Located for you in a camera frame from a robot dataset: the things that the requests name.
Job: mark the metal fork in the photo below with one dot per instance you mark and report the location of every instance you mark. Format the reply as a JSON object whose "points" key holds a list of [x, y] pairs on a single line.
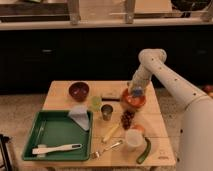
{"points": [[98, 153]]}

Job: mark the green plastic tray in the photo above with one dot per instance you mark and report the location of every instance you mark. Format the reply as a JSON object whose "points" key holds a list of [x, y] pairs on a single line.
{"points": [[56, 128]]}

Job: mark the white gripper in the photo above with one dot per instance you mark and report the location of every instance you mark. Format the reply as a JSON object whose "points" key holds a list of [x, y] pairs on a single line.
{"points": [[139, 82]]}

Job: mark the small metal cup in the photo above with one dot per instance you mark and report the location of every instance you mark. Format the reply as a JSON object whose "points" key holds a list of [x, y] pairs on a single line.
{"points": [[106, 111]]}

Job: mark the black handled tool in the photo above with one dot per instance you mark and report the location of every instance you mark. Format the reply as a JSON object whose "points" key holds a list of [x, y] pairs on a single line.
{"points": [[110, 99]]}

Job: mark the bunch of dark grapes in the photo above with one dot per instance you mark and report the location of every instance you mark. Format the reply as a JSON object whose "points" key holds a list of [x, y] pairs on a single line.
{"points": [[126, 119]]}

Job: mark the black stand at left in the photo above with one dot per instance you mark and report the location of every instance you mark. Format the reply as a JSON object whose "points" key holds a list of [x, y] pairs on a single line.
{"points": [[7, 166]]}

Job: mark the dark red bowl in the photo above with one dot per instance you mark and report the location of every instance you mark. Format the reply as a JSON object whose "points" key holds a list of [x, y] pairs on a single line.
{"points": [[79, 91]]}

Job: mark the orange plate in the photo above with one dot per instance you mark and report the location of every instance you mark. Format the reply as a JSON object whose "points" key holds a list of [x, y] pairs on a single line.
{"points": [[135, 102]]}

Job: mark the orange fruit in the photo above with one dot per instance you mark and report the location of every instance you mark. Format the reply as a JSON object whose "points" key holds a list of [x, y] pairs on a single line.
{"points": [[139, 128]]}

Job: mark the white plastic cup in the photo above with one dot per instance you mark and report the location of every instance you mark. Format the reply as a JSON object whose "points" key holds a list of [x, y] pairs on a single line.
{"points": [[133, 139]]}

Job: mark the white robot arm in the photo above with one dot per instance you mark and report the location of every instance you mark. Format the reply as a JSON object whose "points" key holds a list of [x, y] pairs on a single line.
{"points": [[196, 140]]}

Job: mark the green yellow round object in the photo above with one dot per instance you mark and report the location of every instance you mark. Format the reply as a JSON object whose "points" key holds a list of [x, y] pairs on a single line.
{"points": [[95, 103]]}

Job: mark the yellow handled knife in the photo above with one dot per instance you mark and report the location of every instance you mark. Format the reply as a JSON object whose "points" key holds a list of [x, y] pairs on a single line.
{"points": [[110, 132]]}

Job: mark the green cucumber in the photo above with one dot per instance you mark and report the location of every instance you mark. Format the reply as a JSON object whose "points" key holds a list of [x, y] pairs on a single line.
{"points": [[145, 153]]}

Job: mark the white spatula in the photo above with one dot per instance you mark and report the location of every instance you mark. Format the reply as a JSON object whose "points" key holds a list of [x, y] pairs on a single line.
{"points": [[42, 149]]}

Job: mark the black cabinet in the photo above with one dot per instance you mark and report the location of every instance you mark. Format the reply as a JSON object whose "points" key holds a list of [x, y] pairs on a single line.
{"points": [[31, 59]]}

